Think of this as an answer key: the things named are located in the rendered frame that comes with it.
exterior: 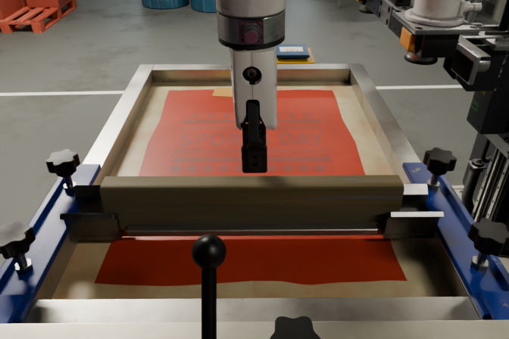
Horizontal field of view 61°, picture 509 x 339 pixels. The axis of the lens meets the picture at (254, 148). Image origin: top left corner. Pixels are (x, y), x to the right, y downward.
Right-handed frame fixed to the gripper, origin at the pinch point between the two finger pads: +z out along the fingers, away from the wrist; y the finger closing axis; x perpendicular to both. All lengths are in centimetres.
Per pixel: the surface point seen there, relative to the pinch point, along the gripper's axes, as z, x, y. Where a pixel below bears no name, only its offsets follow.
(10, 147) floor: 112, 152, 174
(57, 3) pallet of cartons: 100, 228, 461
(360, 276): 14.9, -13.9, -9.0
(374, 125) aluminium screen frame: 14.5, -24.6, 29.6
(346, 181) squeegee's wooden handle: 4.5, -12.2, -1.8
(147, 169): 14.8, 19.8, 16.1
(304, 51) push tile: 16, -14, 75
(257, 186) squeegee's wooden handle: 4.4, -0.3, -2.5
